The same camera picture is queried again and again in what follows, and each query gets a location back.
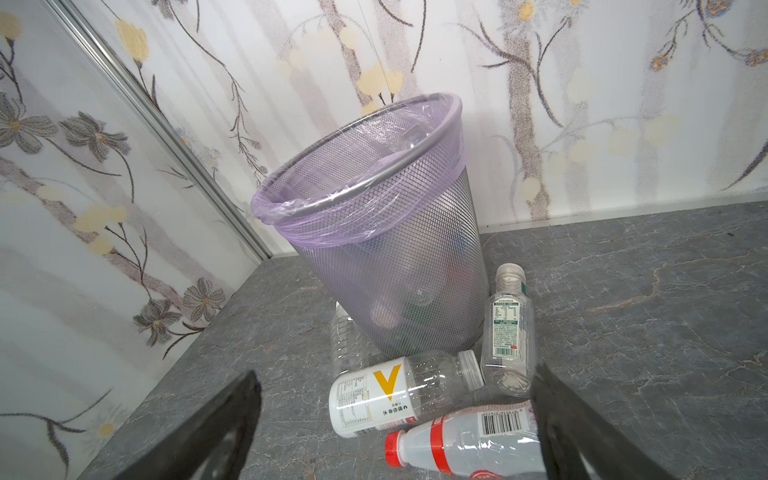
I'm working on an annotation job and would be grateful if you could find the red-cap clear bottle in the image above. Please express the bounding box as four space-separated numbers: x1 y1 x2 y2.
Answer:
385 401 545 478

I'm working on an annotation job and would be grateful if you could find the small clear bottle by bin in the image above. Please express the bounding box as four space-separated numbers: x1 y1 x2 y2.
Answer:
480 263 537 398

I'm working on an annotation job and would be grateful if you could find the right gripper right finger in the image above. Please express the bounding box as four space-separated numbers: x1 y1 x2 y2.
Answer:
530 363 673 479

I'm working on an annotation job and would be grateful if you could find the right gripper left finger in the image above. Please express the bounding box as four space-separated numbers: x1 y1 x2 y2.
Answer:
116 370 262 479

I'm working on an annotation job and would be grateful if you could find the clear bottle white cap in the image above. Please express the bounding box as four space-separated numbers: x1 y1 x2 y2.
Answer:
330 303 387 379

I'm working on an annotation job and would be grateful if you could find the purple-lined mesh trash bin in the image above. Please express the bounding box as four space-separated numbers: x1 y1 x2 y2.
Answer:
251 93 489 357

